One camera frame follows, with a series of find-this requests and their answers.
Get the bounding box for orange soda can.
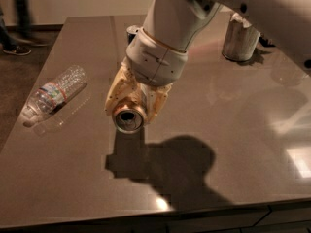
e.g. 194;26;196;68
112;93;147;134

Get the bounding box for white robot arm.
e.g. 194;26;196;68
105;0;311;123

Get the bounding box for metal bucket napkin holder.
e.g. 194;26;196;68
222;20;260;62

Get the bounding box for blue silver energy drink can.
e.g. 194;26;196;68
126;25;141;44

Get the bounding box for walking person legs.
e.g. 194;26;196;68
0;0;47;56

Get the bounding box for clear plastic water bottle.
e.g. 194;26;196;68
22;65;88;120

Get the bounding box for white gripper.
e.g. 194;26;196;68
104;28;188;124

